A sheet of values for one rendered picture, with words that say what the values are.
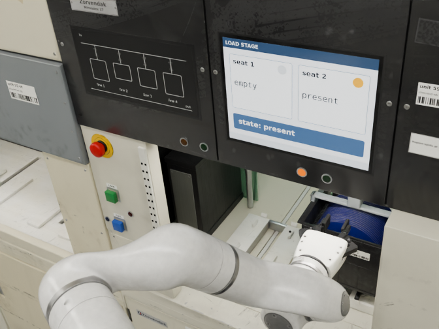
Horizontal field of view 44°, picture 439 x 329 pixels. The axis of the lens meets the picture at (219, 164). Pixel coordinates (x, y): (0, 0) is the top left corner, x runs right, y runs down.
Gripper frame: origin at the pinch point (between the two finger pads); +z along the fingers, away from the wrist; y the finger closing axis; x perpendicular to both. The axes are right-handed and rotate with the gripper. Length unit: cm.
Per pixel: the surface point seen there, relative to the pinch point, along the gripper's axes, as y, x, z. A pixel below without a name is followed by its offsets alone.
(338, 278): 0.1, -22.4, 5.3
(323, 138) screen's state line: 1.4, 32.9, -14.6
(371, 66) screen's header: 9, 48, -15
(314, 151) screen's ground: -0.2, 29.5, -14.5
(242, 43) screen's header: -14, 49, -14
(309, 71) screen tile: -1.4, 45.3, -14.5
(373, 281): 9.0, -19.2, 5.2
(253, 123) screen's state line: -12.7, 32.6, -14.4
